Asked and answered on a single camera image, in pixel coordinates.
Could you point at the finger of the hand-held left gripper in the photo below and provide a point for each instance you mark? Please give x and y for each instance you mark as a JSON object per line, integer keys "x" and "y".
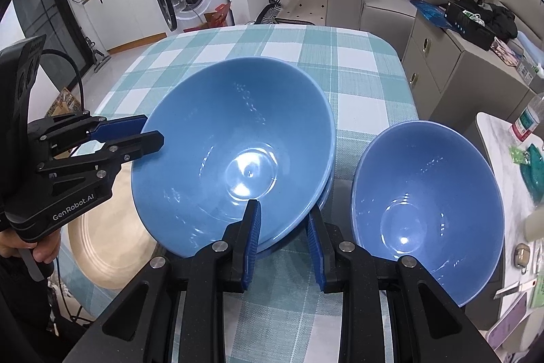
{"x": 119, "y": 127}
{"x": 136, "y": 146}

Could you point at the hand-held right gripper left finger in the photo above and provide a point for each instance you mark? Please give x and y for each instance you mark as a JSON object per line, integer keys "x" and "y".
{"x": 251, "y": 244}

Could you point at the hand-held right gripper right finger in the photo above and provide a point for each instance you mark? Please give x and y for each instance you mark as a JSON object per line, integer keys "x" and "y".
{"x": 316, "y": 252}

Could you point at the cream round plate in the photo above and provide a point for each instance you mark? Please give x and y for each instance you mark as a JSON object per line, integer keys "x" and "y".
{"x": 114, "y": 235}

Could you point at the person's left forearm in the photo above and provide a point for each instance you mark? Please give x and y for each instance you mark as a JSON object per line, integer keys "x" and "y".
{"x": 29, "y": 316}

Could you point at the person's left hand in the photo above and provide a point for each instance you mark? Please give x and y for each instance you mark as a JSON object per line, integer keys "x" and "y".
{"x": 17, "y": 249}

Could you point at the brown cardboard box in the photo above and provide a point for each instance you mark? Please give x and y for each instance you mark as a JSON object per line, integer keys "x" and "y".
{"x": 63, "y": 103}

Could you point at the floor mop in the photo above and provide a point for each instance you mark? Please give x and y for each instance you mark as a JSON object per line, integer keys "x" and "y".
{"x": 97, "y": 57}

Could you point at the white kitchen counter cabinet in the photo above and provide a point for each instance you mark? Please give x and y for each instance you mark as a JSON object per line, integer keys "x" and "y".
{"x": 123, "y": 5}

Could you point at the dark glass door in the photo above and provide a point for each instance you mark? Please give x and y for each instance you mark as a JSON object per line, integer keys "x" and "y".
{"x": 46, "y": 22}

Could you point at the red cardboard box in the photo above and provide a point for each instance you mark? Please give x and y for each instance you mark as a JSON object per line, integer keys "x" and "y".
{"x": 219, "y": 16}

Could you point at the white marble side table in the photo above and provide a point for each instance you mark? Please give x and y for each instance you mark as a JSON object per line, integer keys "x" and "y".
{"x": 497, "y": 218}

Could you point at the beige low cabinet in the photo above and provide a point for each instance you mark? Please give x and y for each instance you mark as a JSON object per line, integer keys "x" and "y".
{"x": 446, "y": 65}

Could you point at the teal plastic bag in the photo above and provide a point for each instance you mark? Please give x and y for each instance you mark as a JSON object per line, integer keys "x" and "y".
{"x": 531, "y": 171}

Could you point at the clear bottle red cap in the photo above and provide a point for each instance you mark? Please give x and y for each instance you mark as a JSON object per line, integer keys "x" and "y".
{"x": 527, "y": 120}

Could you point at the blue plastic pack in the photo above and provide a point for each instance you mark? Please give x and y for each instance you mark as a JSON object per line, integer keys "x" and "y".
{"x": 429, "y": 12}

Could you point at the black box with lights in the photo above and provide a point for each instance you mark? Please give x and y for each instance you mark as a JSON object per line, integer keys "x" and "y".
{"x": 467, "y": 27}

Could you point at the black clothing bundle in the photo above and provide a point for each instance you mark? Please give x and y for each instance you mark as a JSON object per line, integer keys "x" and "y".
{"x": 503, "y": 18}

